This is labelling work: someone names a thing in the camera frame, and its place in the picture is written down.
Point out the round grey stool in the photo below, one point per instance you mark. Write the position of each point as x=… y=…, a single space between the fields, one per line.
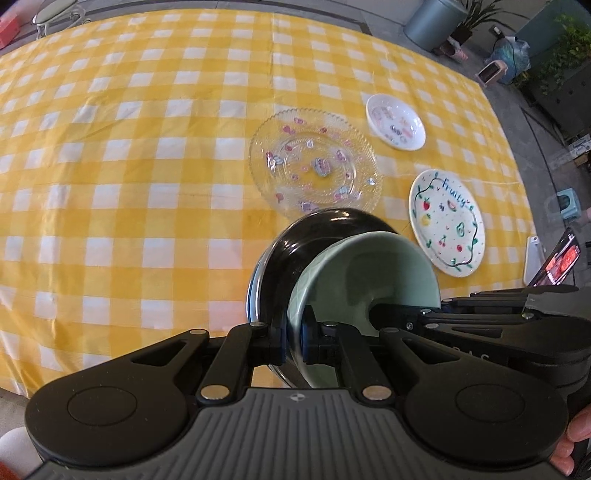
x=60 y=14

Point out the green ceramic bowl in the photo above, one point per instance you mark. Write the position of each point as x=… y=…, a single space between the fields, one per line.
x=369 y=267

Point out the pink slippers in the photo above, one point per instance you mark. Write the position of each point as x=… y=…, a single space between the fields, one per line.
x=455 y=50

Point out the small white printed plate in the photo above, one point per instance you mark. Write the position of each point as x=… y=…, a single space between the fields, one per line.
x=397 y=122

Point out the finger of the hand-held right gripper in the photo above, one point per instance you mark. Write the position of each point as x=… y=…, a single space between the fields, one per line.
x=485 y=299
x=406 y=318

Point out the grey side cabinet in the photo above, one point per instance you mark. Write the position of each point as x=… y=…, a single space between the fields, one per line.
x=572 y=92

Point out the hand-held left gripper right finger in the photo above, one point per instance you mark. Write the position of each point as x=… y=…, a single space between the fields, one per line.
x=308 y=341

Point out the white fruit-painted plate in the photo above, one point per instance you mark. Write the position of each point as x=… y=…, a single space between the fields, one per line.
x=445 y=221

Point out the person's right hand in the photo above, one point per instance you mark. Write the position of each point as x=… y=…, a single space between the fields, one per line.
x=579 y=427

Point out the white cloth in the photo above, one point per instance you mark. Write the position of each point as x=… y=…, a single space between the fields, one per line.
x=11 y=445

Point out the yellow checkered tablecloth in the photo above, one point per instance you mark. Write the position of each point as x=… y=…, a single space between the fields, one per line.
x=115 y=207

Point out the blue steel bowl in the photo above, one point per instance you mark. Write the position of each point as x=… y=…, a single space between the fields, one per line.
x=295 y=249

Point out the pink storage box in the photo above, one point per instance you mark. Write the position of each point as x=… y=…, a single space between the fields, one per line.
x=8 y=31

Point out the trailing green cabinet plant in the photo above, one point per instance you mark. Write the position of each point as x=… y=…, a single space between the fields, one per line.
x=563 y=50

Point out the white phone stand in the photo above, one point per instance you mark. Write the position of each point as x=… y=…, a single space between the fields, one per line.
x=533 y=258

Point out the long-leaf potted floor plant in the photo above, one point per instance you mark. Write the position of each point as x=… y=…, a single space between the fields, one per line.
x=475 y=18

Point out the clear glass patterned plate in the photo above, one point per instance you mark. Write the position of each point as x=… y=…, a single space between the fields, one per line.
x=314 y=161

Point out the blue bagged water bottle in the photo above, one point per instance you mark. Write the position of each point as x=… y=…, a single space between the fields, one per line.
x=512 y=60

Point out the grey round trash can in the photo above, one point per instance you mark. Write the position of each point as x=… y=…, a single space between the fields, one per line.
x=434 y=23

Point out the small green plastic stool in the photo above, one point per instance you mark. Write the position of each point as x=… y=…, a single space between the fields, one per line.
x=568 y=203

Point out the black smartphone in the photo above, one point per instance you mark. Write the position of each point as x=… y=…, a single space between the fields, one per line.
x=558 y=258

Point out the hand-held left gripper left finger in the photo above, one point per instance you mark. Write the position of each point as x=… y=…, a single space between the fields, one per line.
x=272 y=341

